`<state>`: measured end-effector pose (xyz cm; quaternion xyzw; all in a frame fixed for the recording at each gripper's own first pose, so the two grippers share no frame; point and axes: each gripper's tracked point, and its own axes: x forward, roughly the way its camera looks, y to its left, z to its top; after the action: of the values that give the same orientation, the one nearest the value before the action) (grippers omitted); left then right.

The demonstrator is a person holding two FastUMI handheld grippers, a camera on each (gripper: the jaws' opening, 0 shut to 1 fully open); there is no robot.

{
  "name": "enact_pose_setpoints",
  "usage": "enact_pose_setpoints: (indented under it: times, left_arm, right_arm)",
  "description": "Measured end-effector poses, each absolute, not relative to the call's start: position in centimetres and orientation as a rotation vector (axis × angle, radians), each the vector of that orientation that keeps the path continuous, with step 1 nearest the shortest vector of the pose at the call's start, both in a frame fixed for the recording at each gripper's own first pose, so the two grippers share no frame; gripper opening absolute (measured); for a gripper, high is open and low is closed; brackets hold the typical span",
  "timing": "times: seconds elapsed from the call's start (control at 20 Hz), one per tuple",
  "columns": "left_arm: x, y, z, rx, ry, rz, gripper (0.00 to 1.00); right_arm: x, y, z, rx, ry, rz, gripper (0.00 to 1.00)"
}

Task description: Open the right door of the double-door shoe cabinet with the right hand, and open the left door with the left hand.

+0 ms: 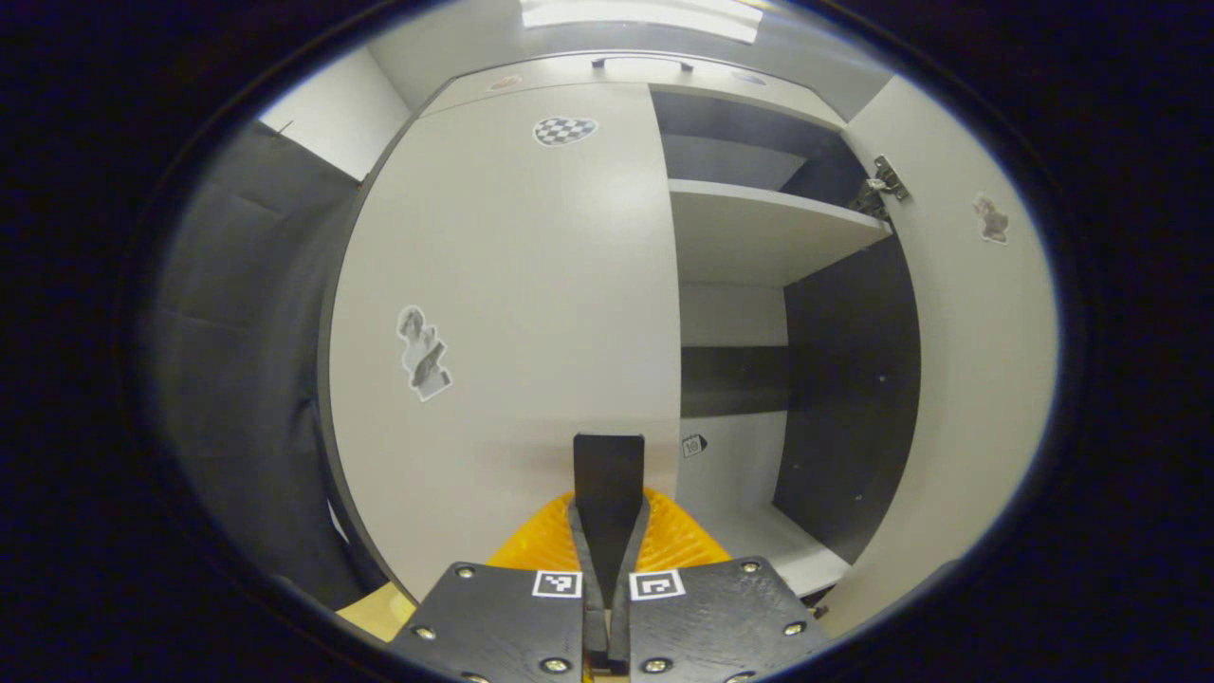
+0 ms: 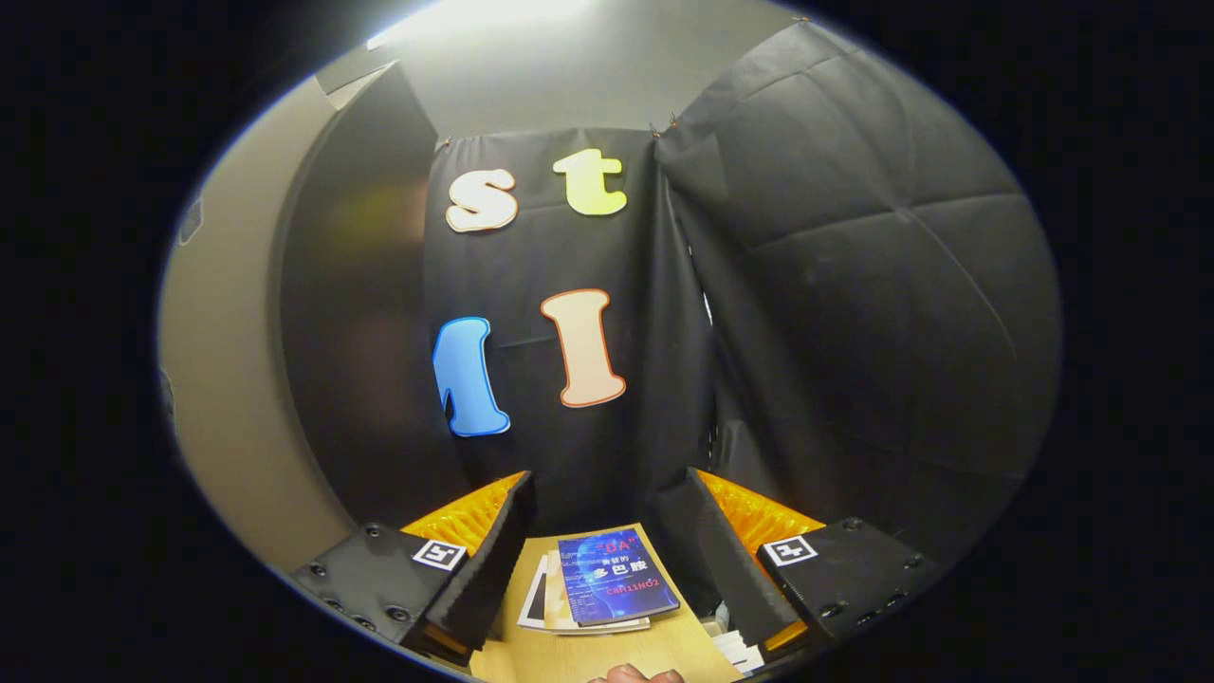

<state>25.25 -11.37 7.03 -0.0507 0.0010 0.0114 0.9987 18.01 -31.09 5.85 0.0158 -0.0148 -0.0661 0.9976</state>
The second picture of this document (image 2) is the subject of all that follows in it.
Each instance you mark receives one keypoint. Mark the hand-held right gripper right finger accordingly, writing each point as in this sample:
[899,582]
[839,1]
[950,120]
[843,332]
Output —
[730,560]

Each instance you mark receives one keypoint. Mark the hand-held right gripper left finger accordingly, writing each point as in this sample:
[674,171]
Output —
[503,560]

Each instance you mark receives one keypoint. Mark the grey double-door shoe cabinet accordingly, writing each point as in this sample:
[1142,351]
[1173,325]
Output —
[360,332]

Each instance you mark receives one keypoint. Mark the white booklets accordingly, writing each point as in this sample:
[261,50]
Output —
[541,598]

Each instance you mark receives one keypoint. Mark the white paper sheets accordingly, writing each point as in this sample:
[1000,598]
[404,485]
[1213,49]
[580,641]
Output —
[740,653]

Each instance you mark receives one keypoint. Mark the blue book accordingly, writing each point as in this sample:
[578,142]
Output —
[616,574]

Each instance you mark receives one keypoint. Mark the black backdrop cloth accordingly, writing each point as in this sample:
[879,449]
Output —
[854,285]

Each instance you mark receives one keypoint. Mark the ceiling light panel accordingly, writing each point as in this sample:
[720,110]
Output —
[474,14]

